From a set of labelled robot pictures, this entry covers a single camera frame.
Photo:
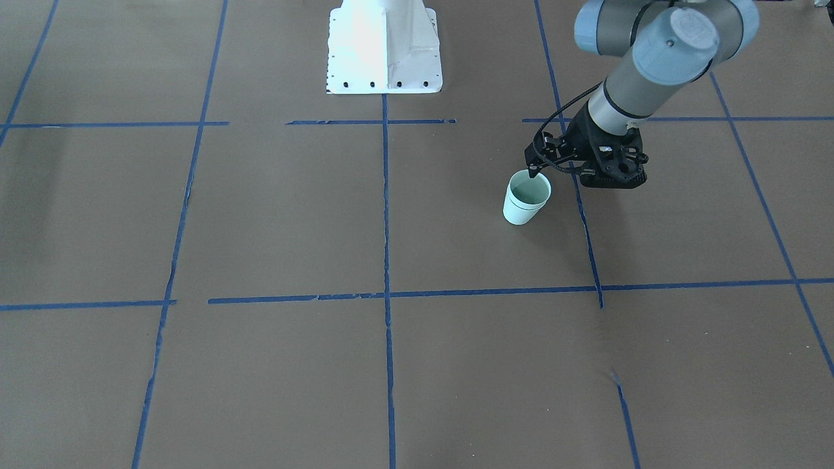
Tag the mint green standing cup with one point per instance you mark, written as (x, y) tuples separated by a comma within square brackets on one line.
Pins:
[(518, 211)]

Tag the mint green paper cup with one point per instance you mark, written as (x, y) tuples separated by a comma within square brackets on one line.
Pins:
[(528, 193)]

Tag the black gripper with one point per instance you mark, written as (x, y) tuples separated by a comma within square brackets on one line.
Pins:
[(577, 139)]

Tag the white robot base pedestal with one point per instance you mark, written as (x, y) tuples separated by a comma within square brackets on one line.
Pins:
[(383, 47)]

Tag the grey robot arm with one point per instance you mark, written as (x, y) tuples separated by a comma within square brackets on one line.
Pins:
[(662, 46)]

